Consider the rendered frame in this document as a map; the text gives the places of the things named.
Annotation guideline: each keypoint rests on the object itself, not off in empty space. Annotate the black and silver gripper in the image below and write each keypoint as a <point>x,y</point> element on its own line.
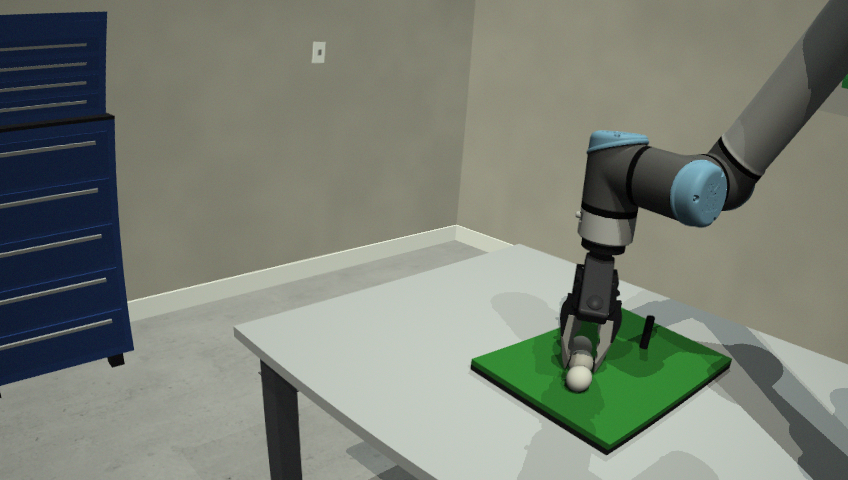
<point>569,325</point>

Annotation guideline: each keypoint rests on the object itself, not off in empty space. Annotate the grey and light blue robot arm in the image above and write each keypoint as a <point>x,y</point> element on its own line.
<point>623,173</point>

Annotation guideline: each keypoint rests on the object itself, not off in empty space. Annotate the green square mat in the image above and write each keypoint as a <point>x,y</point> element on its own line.
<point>637,383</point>

